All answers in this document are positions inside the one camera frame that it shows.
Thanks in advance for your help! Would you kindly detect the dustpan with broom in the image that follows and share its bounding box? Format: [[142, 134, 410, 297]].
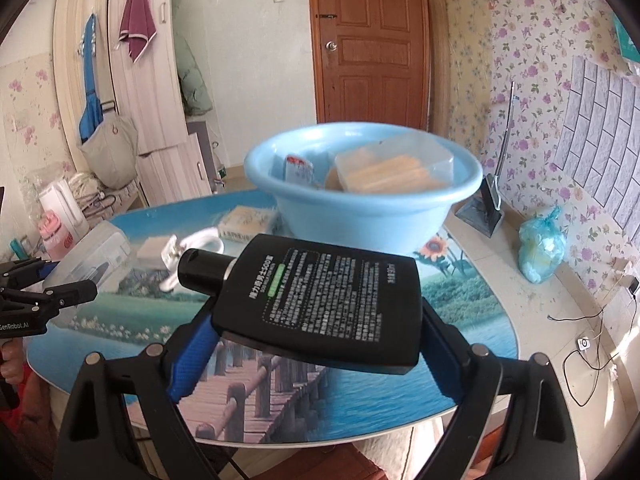
[[454, 81, 515, 238]]

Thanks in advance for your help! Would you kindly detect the rolled bamboo mat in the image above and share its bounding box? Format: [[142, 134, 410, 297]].
[[427, 0, 451, 138]]

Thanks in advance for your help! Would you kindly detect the white power adapter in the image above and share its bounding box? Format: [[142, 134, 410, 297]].
[[137, 234, 182, 272]]

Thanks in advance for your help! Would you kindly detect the black bottle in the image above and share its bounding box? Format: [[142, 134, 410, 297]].
[[200, 234, 422, 375]]

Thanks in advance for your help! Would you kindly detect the blue hanging bag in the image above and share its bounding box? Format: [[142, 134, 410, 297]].
[[78, 13, 103, 144]]

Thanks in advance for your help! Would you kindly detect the green padded jacket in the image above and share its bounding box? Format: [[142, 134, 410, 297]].
[[174, 28, 213, 117]]

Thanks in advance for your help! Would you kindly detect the black cable on floor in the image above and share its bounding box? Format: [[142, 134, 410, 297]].
[[546, 303, 639, 409]]

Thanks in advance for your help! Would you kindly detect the brown wooden door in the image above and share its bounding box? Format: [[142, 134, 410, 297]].
[[309, 0, 430, 129]]

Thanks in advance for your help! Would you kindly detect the beige tote bag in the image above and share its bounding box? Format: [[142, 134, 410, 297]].
[[79, 113, 138, 190]]

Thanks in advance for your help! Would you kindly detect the person left hand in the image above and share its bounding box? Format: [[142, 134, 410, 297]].
[[1, 339, 25, 386]]

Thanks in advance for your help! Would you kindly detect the tissue pack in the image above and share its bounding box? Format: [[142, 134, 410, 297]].
[[217, 206, 280, 243]]

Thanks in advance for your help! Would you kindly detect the teal paper bag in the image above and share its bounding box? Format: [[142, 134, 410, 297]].
[[613, 14, 640, 63]]

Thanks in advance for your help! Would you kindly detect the clear toothpick box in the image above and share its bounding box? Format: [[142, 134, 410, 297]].
[[334, 132, 454, 195]]

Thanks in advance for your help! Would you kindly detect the blue plastic garbage bag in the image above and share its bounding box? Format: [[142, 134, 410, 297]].
[[518, 206, 567, 284]]

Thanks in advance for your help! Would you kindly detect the pink appliance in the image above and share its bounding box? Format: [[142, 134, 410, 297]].
[[38, 210, 75, 261]]

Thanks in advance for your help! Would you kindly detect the white curved plastic item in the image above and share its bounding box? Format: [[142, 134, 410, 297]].
[[160, 228, 224, 292]]

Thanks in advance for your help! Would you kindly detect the maroon towel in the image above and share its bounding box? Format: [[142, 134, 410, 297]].
[[118, 0, 156, 63]]

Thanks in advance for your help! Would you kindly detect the white wooden wardrobe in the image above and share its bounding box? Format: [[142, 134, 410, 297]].
[[52, 0, 212, 206]]

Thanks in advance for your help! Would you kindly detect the clear plastic storage box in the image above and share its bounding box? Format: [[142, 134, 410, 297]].
[[43, 221, 131, 288]]

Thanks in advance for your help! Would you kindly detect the clear plastic bag in basin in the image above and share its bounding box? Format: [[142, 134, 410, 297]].
[[284, 154, 316, 188]]

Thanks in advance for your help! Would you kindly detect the light blue plastic basin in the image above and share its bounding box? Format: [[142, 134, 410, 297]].
[[244, 122, 483, 255]]

